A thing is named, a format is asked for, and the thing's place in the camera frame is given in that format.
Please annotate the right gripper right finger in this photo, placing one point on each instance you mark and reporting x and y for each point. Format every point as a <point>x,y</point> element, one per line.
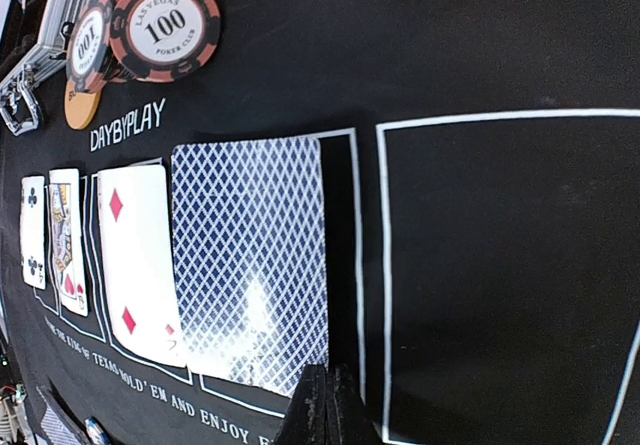
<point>346,420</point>

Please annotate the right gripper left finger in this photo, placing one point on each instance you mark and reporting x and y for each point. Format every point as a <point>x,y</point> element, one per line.
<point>304,421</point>

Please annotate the poker chip stack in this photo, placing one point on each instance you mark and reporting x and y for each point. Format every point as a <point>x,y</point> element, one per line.
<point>96,433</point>

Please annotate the dealt card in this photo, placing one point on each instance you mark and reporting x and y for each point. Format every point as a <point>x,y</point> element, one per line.
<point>58,424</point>

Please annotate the queen of hearts card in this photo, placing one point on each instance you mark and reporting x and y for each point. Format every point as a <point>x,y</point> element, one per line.
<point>66,239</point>

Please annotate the three of clubs card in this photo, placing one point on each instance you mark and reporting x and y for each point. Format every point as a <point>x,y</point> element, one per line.
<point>32,239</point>

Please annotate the orange big blind button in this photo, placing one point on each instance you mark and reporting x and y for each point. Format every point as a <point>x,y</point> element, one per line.
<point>80,108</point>

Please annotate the red brown chip stack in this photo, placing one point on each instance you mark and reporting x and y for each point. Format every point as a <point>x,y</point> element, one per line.
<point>158,41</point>

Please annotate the aluminium poker chip case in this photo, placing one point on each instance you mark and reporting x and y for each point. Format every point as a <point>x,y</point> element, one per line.
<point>44,56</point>

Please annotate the black poker table mat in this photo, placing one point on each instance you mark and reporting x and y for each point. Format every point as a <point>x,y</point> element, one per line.
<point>481,172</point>

